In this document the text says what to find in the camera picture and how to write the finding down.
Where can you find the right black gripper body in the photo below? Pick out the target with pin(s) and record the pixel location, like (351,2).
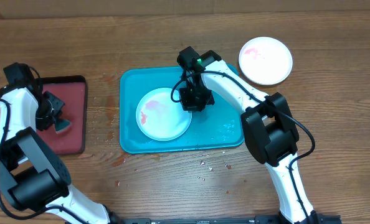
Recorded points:
(197,99)

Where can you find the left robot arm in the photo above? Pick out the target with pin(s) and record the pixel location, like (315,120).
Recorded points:
(33,179)

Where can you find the light blue plate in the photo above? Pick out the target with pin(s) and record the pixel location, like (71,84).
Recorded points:
(159,117)

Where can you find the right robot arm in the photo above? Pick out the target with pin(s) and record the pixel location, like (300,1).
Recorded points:
(270,131)

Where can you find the teal plastic tray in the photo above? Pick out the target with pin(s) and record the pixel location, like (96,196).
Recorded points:
(217,126)

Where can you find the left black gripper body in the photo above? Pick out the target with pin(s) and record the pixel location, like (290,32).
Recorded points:
(48,109)

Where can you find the white plate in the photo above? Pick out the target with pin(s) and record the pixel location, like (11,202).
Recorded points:
(265,61)

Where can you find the black tray with red liquid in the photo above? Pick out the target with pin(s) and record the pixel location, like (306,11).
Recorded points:
(73,91)

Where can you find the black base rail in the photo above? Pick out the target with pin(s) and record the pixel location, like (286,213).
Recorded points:
(258,219)

